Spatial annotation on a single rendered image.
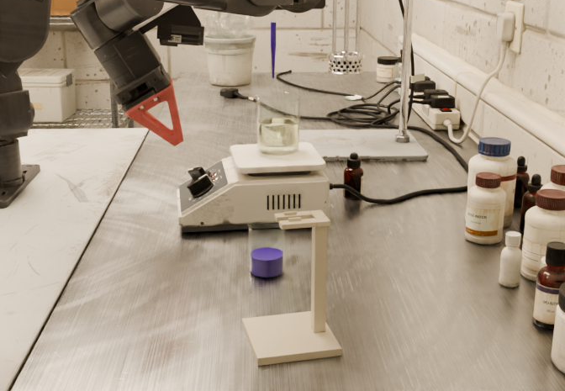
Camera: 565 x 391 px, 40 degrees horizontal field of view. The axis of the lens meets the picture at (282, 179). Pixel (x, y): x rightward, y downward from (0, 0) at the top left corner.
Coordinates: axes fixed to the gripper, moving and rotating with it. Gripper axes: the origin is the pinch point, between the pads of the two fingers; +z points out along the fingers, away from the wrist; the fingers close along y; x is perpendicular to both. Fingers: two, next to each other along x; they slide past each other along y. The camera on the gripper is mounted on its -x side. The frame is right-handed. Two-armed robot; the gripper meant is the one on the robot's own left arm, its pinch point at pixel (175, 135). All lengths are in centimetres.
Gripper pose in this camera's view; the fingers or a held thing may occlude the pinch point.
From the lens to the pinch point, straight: 102.2
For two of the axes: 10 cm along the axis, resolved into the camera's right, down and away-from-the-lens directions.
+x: -8.6, 5.2, 0.2
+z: 5.0, 8.1, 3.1
